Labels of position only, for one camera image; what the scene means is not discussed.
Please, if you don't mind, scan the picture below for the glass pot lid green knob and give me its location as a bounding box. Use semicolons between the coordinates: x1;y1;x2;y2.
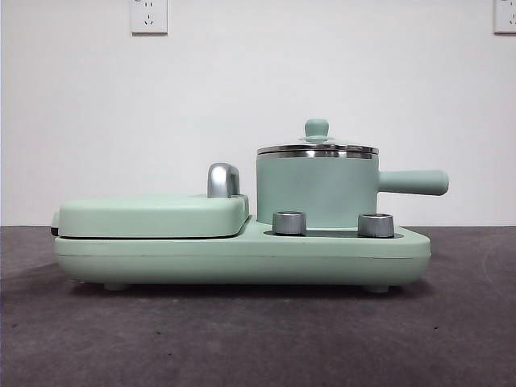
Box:
256;118;380;156

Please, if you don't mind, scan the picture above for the mint green griddle lid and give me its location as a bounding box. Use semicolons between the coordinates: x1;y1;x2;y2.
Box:
50;193;250;239

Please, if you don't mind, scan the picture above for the silver control knob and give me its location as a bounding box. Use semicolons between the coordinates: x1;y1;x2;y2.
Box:
271;210;306;235
356;212;395;238

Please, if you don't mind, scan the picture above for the mint green breakfast machine base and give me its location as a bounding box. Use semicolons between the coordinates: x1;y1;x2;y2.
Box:
53;213;431;293

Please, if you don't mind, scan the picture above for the chrome griddle lid handle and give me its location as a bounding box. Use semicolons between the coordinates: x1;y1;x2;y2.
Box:
206;162;242;199

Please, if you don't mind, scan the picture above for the mint green handled pot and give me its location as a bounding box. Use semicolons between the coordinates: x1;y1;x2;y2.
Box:
255;148;451;230

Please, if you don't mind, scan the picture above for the white wall socket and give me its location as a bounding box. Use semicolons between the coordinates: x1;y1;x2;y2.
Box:
493;0;516;35
129;0;169;35

